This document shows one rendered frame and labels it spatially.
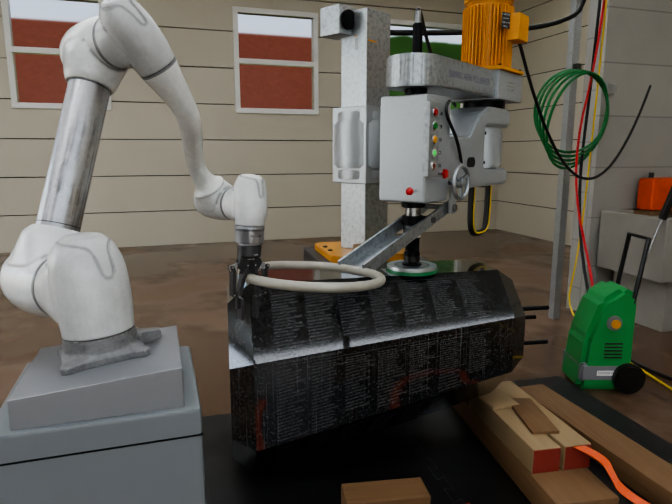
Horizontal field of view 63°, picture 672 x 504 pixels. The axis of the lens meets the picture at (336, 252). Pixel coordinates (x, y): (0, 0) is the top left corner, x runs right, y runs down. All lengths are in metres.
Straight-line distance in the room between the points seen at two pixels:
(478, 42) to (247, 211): 1.61
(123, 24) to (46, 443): 0.92
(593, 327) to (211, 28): 6.58
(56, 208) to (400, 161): 1.30
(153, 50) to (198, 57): 6.86
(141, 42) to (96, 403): 0.82
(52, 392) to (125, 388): 0.13
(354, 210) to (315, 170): 5.49
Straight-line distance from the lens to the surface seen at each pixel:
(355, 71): 3.07
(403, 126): 2.23
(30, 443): 1.25
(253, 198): 1.65
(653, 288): 4.78
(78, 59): 1.56
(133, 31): 1.46
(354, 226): 3.07
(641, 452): 2.70
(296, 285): 1.60
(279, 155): 8.38
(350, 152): 2.97
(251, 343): 2.03
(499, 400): 2.62
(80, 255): 1.26
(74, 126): 1.52
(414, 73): 2.21
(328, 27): 3.12
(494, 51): 2.84
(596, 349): 3.40
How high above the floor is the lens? 1.32
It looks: 10 degrees down
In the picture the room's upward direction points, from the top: straight up
